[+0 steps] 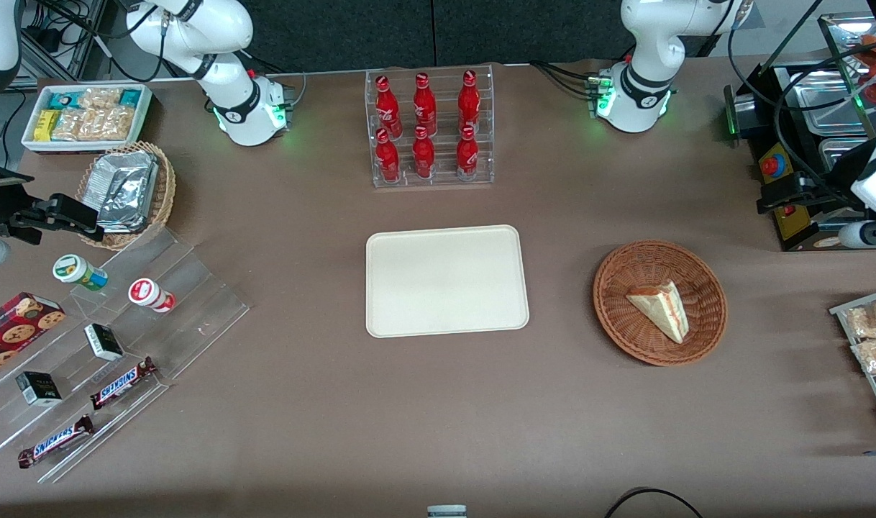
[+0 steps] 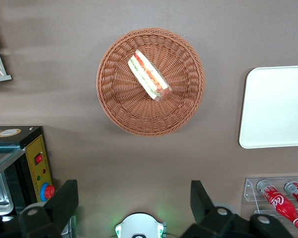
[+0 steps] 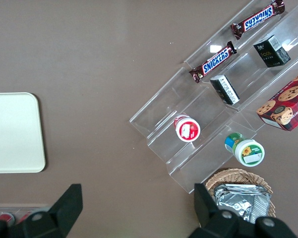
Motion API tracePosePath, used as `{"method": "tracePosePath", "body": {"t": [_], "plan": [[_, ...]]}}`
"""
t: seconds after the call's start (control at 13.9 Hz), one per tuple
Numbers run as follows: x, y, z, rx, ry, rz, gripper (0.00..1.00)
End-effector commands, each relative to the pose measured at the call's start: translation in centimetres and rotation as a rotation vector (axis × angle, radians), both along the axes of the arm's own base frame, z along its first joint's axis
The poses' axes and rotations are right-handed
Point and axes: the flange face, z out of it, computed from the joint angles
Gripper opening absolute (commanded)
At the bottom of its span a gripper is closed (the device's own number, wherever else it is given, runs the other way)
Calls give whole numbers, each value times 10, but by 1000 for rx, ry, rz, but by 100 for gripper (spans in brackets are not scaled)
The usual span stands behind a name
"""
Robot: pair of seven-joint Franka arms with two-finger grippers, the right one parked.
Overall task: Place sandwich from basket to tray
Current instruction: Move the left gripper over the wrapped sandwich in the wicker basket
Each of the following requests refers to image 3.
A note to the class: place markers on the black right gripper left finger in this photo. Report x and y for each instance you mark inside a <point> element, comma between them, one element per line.
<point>52,220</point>

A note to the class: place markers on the cream plastic serving tray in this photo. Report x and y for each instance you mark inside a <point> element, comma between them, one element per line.
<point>15,134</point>

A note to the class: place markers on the red plaid cookie box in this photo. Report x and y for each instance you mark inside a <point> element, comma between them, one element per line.
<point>287,104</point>

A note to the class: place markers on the Snickers chocolate bar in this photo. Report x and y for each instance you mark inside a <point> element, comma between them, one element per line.
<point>214,63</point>
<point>259,17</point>

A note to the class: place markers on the white jar with red lid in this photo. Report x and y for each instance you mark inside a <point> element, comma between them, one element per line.
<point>187,130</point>

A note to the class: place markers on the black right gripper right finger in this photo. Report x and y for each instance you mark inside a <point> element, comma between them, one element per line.
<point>213,223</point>

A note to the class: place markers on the wicker basket holding foil packets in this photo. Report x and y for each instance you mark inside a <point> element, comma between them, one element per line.
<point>238,174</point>

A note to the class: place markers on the clear acrylic stepped shelf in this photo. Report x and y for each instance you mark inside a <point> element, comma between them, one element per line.
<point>253,81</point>

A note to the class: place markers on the small black carton box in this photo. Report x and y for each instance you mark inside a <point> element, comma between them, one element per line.
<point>225,90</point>
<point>272,52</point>

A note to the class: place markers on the white jar with green lid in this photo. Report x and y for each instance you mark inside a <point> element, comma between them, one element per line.
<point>249,151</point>

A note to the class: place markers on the clear acrylic bottle rack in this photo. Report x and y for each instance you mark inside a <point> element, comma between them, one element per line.
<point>19,209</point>

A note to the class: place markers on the silver foil packet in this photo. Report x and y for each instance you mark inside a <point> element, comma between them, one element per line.
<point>240,186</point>
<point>238,204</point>

